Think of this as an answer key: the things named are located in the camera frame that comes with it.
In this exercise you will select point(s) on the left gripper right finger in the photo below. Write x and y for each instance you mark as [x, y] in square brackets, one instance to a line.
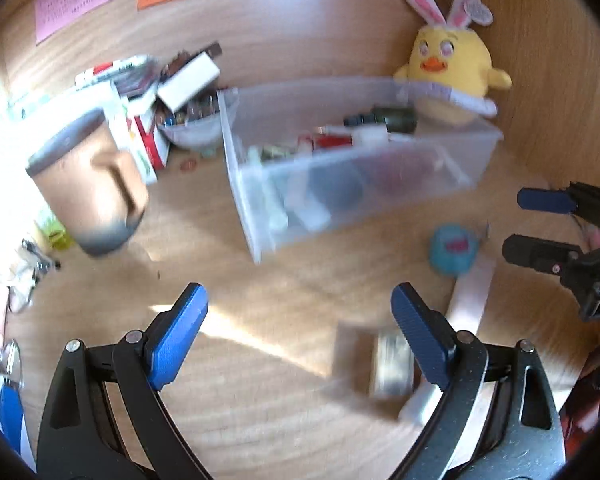
[521, 437]

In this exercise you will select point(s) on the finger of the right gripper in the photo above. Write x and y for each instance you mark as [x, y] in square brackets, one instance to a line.
[544, 256]
[537, 199]

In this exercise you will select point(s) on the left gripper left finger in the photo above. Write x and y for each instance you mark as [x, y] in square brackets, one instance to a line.
[79, 436]

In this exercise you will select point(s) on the blue tape roll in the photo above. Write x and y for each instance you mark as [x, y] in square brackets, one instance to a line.
[453, 250]

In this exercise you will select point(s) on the white mahjong tile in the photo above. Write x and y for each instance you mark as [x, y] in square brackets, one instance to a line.
[393, 367]

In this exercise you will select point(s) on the dark green spray bottle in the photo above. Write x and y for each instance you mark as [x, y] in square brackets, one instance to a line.
[401, 119]

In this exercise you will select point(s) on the red tea packet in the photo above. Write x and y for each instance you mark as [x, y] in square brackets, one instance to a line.
[320, 141]

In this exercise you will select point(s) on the white tape roll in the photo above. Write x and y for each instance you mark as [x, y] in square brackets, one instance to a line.
[369, 136]

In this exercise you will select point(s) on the yellow chick plush toy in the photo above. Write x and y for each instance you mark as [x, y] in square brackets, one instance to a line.
[449, 72]

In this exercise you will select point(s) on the brown ceramic mug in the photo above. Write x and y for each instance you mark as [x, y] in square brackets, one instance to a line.
[93, 188]

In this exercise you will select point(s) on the clear plastic storage box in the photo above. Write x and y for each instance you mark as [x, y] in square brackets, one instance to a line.
[284, 192]

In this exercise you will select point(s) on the bowl of beads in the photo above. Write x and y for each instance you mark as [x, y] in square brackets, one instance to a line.
[196, 126]

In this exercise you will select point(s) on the stack of books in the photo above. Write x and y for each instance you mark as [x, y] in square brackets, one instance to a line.
[125, 90]

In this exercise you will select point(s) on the white small box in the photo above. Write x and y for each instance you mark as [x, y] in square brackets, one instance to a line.
[190, 80]

